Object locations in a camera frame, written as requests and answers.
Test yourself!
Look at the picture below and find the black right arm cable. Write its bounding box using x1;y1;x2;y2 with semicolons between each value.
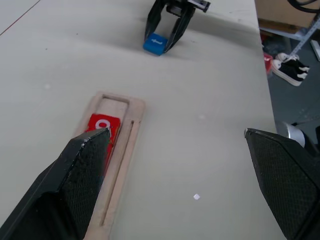
286;0;320;14

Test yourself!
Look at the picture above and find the silver robot left leg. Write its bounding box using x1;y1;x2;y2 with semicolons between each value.
280;121;320;162

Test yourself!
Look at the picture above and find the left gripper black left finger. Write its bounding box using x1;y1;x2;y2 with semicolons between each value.
0;127;112;240

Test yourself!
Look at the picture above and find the red letter tile o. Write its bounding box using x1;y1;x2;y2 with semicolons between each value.
85;113;123;148

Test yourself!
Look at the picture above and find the red box on floor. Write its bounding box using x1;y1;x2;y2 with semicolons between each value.
262;52;274;75

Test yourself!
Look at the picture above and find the blue letter tile t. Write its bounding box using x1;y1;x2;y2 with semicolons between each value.
142;32;169;57

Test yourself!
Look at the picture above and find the red letter tile b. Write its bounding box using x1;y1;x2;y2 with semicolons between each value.
101;146;115;180

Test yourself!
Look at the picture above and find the wooden letter tray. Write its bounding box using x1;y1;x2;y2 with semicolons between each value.
73;90;147;240

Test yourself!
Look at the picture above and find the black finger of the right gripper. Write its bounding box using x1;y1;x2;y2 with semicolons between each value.
163;6;197;54
144;0;168;47

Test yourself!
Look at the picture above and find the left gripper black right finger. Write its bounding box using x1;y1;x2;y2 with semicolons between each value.
243;127;320;240

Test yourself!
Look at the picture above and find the brown cardboard box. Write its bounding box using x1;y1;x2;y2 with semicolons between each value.
254;0;319;33

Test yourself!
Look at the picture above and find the black and white sneaker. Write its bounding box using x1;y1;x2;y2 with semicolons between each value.
270;58;311;87
274;52;301;64

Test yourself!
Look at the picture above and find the grey metal shelf rack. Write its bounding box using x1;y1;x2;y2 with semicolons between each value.
259;12;320;62

